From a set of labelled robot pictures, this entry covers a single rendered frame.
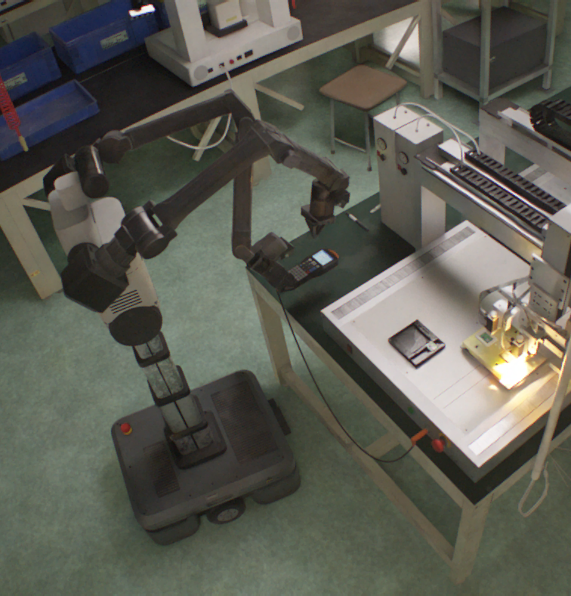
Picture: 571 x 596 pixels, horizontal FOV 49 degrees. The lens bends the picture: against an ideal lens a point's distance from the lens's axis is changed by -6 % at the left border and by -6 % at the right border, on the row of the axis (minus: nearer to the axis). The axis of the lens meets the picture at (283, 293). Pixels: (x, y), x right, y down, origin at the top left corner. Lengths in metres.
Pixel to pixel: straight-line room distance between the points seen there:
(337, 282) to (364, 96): 1.72
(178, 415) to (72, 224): 0.94
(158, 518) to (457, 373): 1.23
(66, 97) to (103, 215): 2.19
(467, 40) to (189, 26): 1.77
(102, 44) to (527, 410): 3.29
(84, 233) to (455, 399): 1.09
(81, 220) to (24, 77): 2.61
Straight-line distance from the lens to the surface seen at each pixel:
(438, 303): 2.11
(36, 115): 3.92
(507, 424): 1.87
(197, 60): 3.61
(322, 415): 2.72
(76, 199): 1.73
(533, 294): 1.74
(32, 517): 3.05
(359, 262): 2.39
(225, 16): 3.79
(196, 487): 2.53
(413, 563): 2.58
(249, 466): 2.52
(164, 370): 2.19
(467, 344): 1.96
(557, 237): 1.59
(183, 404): 2.33
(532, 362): 1.98
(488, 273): 2.21
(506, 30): 4.51
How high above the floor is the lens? 2.44
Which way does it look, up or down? 46 degrees down
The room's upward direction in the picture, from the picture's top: 12 degrees counter-clockwise
